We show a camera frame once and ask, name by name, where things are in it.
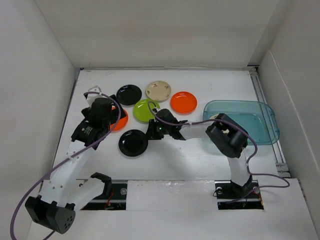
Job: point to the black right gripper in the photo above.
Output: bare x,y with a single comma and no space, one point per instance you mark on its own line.
152,134

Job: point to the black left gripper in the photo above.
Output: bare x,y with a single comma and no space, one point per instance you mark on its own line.
114,116

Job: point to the small orange plate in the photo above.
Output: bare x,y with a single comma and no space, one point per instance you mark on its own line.
122,122

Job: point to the green plate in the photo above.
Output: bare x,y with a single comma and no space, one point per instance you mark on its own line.
142,112

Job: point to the large orange plate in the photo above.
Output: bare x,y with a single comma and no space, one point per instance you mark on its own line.
183,102

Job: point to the cream plate with small motifs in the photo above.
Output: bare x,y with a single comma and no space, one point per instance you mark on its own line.
158,90

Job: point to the cream plate with black brushstroke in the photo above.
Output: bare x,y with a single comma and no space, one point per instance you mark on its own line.
214,116

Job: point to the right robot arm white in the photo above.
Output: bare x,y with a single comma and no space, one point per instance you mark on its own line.
228,136

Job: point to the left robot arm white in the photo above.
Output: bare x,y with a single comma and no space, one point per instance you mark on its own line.
56,205

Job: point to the teal translucent plastic bin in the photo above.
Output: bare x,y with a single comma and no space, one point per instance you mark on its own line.
248,114

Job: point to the aluminium rail at back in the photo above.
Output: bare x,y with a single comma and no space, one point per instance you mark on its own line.
246,68

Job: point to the aluminium rail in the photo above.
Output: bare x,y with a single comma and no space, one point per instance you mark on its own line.
246,68
280,162

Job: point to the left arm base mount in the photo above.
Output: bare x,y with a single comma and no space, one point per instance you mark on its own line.
114,199

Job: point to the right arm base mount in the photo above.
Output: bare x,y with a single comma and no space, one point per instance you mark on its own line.
233,197

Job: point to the aluminium rail at right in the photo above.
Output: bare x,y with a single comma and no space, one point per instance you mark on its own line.
280,162

